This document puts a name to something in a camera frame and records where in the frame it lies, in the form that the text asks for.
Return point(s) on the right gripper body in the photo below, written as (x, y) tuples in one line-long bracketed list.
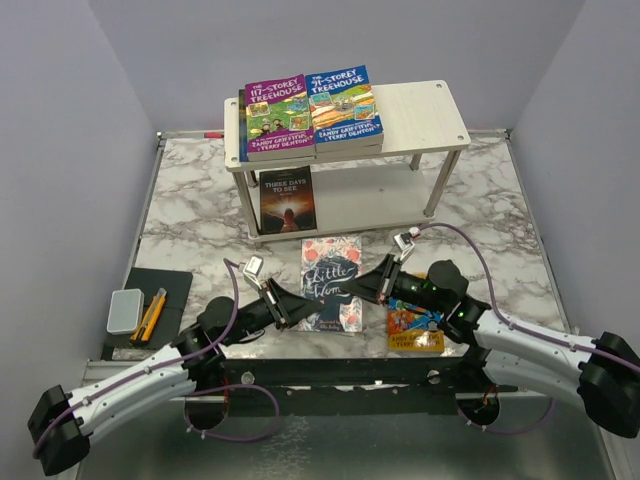
[(409, 288)]

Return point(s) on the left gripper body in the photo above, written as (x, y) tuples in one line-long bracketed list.
[(256, 316)]

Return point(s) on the yellow 130-Storey Treehouse book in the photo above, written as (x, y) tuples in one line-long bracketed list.
[(413, 329)]

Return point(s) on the floral pink notebook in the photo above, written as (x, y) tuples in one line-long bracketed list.
[(326, 264)]

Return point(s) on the black hardcover book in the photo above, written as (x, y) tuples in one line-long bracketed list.
[(286, 201)]

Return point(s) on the blue 91-Storey Treehouse book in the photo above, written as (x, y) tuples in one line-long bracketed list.
[(343, 108)]

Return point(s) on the purple 117-Storey Treehouse book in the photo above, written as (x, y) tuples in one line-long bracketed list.
[(278, 119)]

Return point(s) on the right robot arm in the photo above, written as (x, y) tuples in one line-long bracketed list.
[(599, 375)]

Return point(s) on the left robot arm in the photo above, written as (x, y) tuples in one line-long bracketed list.
[(64, 424)]

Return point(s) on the yellow utility knife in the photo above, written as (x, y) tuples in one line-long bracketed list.
[(150, 318)]

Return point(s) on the grey rectangular box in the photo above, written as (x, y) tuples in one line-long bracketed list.
[(125, 311)]

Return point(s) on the white two-tier shelf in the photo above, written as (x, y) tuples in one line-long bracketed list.
[(421, 122)]

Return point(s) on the blue Animal Farm book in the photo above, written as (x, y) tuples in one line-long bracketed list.
[(242, 129)]

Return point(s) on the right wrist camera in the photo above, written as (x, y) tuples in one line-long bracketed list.
[(405, 243)]

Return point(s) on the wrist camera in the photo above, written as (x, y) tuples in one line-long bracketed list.
[(405, 243), (251, 271)]

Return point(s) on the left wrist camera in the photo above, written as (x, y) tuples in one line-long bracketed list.
[(251, 271)]

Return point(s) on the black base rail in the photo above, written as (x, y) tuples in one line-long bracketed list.
[(316, 387)]

